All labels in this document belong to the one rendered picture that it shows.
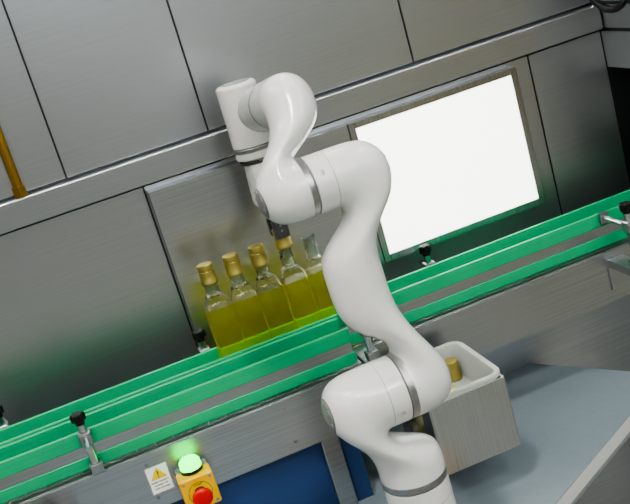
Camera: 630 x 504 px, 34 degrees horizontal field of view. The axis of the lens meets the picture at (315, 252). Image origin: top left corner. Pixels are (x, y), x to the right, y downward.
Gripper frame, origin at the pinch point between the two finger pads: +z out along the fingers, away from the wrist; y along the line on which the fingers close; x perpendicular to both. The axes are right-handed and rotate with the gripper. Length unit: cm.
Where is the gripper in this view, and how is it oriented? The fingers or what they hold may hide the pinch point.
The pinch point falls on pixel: (278, 227)
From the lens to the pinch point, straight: 220.0
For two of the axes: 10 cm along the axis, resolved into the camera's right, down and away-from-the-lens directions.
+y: 2.9, 2.1, -9.3
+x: 9.2, -3.4, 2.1
